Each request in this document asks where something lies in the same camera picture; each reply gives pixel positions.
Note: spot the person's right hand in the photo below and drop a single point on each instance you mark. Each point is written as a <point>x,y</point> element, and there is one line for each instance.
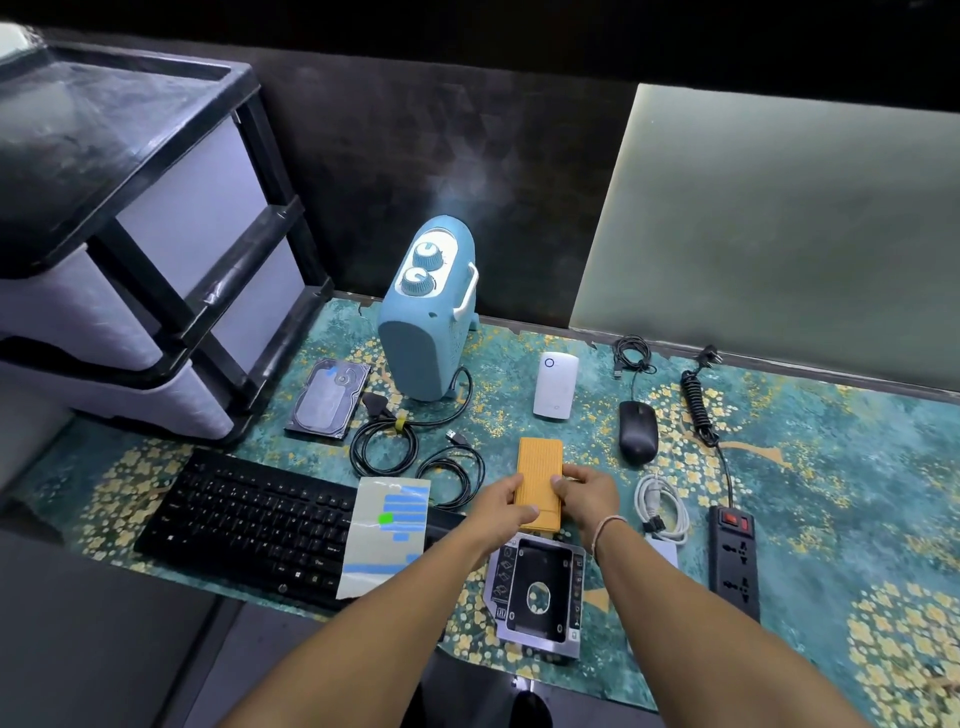
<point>594,504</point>

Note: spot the person's left hand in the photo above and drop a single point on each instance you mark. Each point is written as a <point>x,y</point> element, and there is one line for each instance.
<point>496,517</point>

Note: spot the person's right thumb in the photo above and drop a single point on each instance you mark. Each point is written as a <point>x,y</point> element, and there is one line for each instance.
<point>576,472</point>

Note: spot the person's left thumb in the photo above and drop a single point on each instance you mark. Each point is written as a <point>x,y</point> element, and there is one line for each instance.
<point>525,514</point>

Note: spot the orange ribbed rectangular box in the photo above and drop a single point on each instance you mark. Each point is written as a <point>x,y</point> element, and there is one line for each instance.
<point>540,459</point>

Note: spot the person's left forearm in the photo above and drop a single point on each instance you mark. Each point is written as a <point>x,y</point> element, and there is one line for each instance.
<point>360,637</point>

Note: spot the person's right forearm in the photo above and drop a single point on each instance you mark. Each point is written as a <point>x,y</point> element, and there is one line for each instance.
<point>697,645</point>

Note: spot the pale thread wrist band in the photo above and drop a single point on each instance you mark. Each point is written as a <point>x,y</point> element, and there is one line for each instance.
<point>604,529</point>

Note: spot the white wifi range extender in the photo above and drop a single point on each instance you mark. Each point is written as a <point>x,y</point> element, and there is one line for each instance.
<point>556,390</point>

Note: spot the silver drive caddy tray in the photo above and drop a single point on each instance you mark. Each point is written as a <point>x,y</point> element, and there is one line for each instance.
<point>517,600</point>

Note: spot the screen protector sheet blue stickers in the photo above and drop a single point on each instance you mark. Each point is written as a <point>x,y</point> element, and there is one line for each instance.
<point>379,555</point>

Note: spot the silver hard disk drive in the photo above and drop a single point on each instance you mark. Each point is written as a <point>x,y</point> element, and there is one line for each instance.
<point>326,401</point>

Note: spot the green floral table cloth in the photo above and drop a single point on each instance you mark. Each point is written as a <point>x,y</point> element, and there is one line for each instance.
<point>825,487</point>

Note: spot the black computer keyboard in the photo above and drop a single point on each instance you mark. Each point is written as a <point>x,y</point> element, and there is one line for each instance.
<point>240,517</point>

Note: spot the frosted pale green glass panel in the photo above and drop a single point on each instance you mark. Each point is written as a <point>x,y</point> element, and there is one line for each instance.
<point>787,225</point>

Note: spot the black and white drawer unit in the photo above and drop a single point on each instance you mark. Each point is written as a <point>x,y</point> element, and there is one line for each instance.
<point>112,187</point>

